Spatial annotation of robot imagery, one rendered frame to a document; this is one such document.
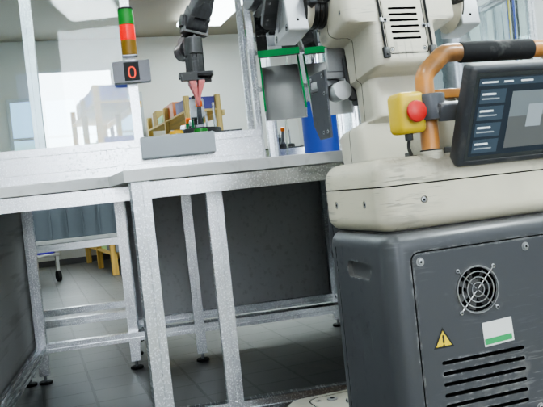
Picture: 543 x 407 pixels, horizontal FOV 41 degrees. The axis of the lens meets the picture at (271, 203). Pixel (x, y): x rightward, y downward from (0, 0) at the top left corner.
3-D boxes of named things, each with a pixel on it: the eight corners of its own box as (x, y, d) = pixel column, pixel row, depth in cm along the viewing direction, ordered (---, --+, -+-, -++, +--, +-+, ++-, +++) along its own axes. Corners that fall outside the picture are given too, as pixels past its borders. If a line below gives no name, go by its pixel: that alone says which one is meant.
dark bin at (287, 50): (299, 54, 228) (297, 31, 225) (258, 58, 228) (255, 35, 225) (292, 33, 253) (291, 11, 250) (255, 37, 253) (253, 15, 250)
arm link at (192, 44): (186, 33, 216) (204, 33, 219) (178, 38, 223) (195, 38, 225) (188, 56, 217) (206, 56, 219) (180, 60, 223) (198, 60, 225)
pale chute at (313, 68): (354, 113, 230) (354, 102, 226) (312, 117, 230) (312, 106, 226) (341, 60, 249) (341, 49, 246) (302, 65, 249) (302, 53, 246)
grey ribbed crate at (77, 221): (125, 232, 408) (120, 190, 408) (9, 245, 397) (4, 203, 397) (127, 228, 450) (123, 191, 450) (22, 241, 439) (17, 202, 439)
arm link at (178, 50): (183, 11, 217) (209, 18, 221) (170, 21, 227) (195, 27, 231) (179, 51, 217) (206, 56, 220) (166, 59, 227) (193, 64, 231)
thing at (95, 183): (460, 151, 220) (458, 141, 220) (-69, 205, 194) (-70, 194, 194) (336, 169, 359) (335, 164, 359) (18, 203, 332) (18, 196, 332)
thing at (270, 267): (561, 308, 378) (545, 142, 376) (130, 371, 339) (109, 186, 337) (523, 298, 415) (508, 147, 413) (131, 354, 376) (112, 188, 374)
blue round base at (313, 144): (345, 161, 315) (338, 98, 315) (310, 164, 312) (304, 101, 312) (336, 162, 331) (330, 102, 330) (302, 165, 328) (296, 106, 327)
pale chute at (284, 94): (308, 117, 227) (307, 106, 224) (265, 121, 227) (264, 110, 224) (298, 64, 246) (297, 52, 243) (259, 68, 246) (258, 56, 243)
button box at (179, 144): (216, 151, 208) (214, 129, 208) (141, 158, 204) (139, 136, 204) (214, 153, 215) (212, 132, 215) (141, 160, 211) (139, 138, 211)
